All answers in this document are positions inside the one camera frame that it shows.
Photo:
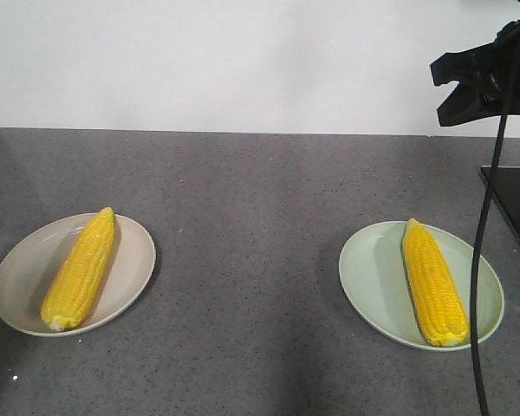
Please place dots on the light green round plate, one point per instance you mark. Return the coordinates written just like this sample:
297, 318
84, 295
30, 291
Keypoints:
373, 278

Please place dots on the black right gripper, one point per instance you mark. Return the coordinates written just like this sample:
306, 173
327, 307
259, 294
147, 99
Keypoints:
476, 96

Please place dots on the beige round plate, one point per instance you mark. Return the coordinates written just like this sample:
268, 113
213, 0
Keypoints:
30, 267

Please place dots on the yellow corn cob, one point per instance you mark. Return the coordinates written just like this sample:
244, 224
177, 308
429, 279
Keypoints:
74, 288
439, 312

